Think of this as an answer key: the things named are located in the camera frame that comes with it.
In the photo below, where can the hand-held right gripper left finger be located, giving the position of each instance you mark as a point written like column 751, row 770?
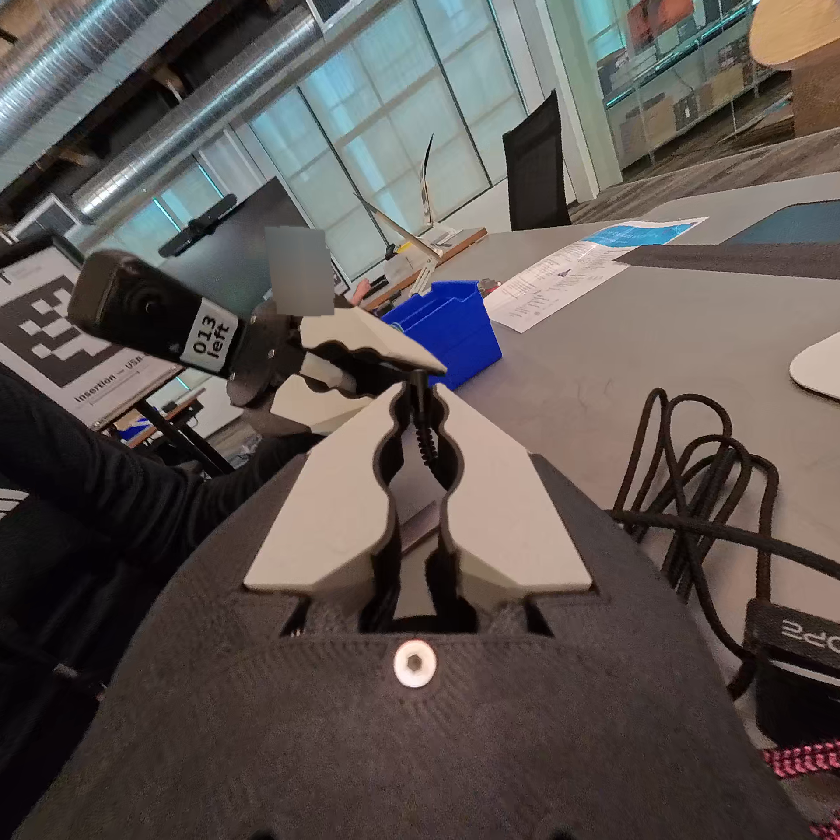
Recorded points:
column 315, row 525

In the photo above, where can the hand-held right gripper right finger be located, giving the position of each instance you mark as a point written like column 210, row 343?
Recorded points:
column 518, row 525

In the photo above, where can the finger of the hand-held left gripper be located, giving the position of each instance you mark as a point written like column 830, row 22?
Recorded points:
column 367, row 334
column 315, row 403

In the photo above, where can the grey usb hub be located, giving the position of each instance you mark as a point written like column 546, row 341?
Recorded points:
column 420, row 528

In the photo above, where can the person's left forearm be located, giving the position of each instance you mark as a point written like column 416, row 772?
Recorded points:
column 249, row 472

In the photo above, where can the framed marker sign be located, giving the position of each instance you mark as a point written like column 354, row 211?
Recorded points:
column 111, row 387

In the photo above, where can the blue plastic bin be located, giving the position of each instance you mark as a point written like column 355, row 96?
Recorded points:
column 459, row 341

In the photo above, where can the black video bar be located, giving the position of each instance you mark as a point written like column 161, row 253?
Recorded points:
column 197, row 229

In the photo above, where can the wooden board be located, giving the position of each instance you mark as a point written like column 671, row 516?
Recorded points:
column 400, row 229

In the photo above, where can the large black monitor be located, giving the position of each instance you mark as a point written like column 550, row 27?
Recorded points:
column 243, row 262

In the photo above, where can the wood-edged side table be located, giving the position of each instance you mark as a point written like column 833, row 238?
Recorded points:
column 466, row 234

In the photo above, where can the white blue printed leaflet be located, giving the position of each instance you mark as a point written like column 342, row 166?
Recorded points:
column 558, row 282

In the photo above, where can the black mesh office chair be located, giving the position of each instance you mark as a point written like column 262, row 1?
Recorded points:
column 535, row 170

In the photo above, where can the silver ventilation duct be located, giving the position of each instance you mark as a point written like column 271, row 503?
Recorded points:
column 197, row 124
column 65, row 72

